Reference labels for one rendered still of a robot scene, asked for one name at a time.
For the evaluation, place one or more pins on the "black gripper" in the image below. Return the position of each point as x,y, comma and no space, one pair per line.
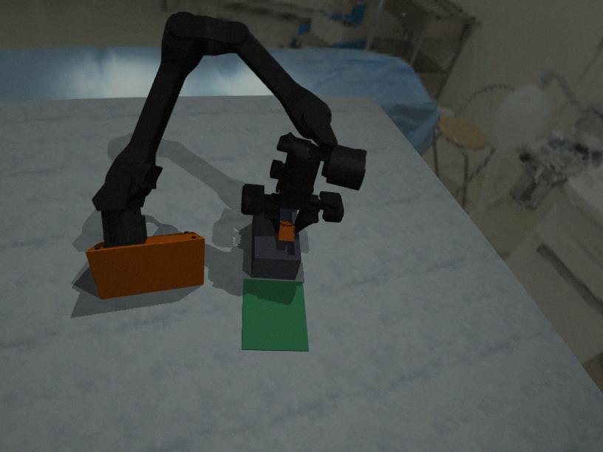
292,195

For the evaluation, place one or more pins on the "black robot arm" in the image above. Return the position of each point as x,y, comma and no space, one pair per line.
186,39

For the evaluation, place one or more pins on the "orange l-shaped part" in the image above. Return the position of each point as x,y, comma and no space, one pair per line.
286,231

